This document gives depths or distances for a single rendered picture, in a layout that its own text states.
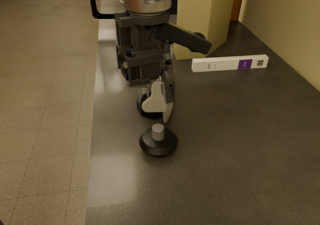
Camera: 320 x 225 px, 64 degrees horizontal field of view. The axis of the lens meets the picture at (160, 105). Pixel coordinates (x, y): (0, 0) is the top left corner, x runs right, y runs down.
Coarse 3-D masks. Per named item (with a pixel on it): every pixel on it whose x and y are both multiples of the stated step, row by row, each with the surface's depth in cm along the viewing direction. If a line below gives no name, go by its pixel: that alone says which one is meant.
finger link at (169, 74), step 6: (168, 66) 44; (168, 72) 44; (162, 78) 46; (168, 78) 44; (174, 78) 44; (168, 84) 44; (174, 84) 45; (168, 90) 46; (174, 90) 46; (168, 96) 46; (174, 96) 46; (168, 102) 47
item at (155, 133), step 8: (152, 128) 58; (160, 128) 57; (168, 128) 62; (144, 136) 60; (152, 136) 59; (160, 136) 58; (168, 136) 60; (176, 136) 61; (144, 144) 58; (152, 144) 58; (160, 144) 58; (168, 144) 58; (176, 144) 59; (152, 152) 57; (160, 152) 57; (168, 152) 57
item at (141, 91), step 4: (168, 40) 57; (172, 44) 60; (172, 48) 61; (172, 52) 62; (172, 56) 63; (172, 60) 64; (140, 88) 66; (144, 88) 65; (140, 92) 67; (144, 92) 66; (140, 96) 68; (144, 96) 67; (140, 100) 69; (144, 100) 68; (140, 104) 70
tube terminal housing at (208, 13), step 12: (180, 0) 84; (192, 0) 84; (204, 0) 85; (216, 0) 88; (228, 0) 97; (180, 12) 86; (192, 12) 87; (204, 12) 87; (216, 12) 92; (228, 12) 101; (180, 24) 89; (192, 24) 89; (204, 24) 90; (216, 24) 96; (228, 24) 106; (216, 36) 100; (180, 48) 94; (216, 48) 104
